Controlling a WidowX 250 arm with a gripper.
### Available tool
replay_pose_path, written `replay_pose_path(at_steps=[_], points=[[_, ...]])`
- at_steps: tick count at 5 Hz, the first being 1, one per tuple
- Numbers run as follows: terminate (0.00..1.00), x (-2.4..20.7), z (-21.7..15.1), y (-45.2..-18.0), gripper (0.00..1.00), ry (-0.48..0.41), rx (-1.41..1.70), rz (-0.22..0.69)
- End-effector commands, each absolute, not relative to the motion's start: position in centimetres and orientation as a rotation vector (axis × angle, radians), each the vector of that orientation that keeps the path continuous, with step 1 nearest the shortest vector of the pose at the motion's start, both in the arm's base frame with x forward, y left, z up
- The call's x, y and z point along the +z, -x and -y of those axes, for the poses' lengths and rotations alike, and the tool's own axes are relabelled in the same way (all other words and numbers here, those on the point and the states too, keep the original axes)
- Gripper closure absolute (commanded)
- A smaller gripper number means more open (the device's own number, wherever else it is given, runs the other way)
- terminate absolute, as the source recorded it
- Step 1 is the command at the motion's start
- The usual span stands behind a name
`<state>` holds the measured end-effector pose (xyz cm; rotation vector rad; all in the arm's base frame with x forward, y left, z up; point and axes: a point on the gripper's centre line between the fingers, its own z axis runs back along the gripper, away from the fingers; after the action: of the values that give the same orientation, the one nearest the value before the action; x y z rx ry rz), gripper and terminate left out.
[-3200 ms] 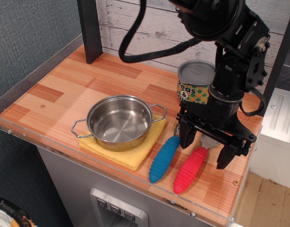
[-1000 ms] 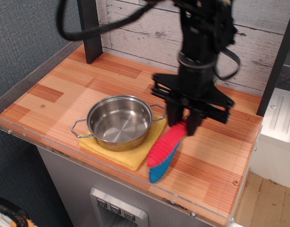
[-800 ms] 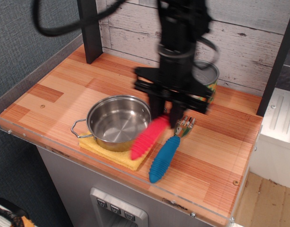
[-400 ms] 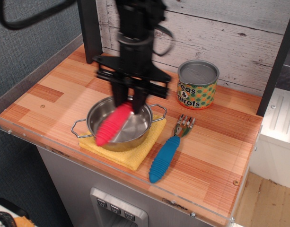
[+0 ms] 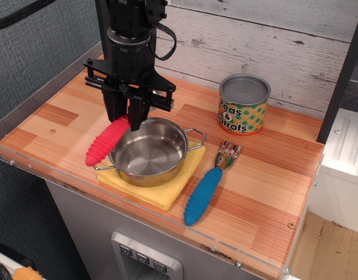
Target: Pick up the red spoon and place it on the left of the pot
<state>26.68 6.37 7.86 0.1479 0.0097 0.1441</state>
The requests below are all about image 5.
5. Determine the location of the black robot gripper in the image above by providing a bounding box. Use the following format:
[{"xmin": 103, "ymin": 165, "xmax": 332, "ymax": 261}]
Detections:
[{"xmin": 84, "ymin": 41, "xmax": 176, "ymax": 131}]

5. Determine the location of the red handled metal spoon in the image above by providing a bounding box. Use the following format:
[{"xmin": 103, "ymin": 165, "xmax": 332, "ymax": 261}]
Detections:
[{"xmin": 85, "ymin": 87, "xmax": 172, "ymax": 166}]

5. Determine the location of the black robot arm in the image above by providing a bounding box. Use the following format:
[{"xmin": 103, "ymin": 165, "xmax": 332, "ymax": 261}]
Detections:
[{"xmin": 84, "ymin": 1, "xmax": 176, "ymax": 131}]

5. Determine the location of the stainless steel pot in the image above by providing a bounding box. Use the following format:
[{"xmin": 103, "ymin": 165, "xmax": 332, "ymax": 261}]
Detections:
[{"xmin": 94, "ymin": 117, "xmax": 206, "ymax": 187}]

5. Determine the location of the yellow folded cloth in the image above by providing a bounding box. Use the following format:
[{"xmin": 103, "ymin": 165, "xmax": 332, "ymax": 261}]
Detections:
[{"xmin": 97, "ymin": 146, "xmax": 206, "ymax": 211}]

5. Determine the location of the peas and carrots can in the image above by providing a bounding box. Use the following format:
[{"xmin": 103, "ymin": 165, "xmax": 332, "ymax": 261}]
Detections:
[{"xmin": 218, "ymin": 74, "xmax": 271, "ymax": 136}]

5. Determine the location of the grey toy fridge cabinet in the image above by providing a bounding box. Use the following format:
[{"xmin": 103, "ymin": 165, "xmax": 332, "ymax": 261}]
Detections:
[{"xmin": 46, "ymin": 181, "xmax": 258, "ymax": 279}]

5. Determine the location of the silver ice dispenser panel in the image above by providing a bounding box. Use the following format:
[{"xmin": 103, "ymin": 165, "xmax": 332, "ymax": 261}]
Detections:
[{"xmin": 111, "ymin": 231, "xmax": 183, "ymax": 279}]

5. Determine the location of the orange object bottom left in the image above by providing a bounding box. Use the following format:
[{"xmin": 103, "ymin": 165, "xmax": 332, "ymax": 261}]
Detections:
[{"xmin": 13, "ymin": 267, "xmax": 44, "ymax": 280}]

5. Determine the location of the white toy sink unit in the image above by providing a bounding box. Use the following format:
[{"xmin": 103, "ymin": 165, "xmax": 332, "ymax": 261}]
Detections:
[{"xmin": 308, "ymin": 108, "xmax": 358, "ymax": 232}]

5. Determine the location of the dark left shelf post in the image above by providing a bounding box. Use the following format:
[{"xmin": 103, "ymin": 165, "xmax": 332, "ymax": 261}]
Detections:
[{"xmin": 95, "ymin": 0, "xmax": 112, "ymax": 60}]

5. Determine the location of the dark shelf post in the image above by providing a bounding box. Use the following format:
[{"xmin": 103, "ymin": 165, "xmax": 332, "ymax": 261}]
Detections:
[
  {"xmin": 95, "ymin": 0, "xmax": 112, "ymax": 60},
  {"xmin": 317, "ymin": 23, "xmax": 358, "ymax": 144}
]

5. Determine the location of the blue handled metal fork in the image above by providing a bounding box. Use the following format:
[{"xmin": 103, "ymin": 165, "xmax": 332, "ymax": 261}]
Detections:
[{"xmin": 183, "ymin": 141, "xmax": 242, "ymax": 226}]

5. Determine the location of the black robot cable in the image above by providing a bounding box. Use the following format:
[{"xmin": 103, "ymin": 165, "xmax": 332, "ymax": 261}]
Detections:
[{"xmin": 0, "ymin": 0, "xmax": 178, "ymax": 62}]

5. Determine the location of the dark right shelf post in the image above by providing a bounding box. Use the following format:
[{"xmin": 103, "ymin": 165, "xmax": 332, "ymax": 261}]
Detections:
[{"xmin": 317, "ymin": 23, "xmax": 358, "ymax": 144}]

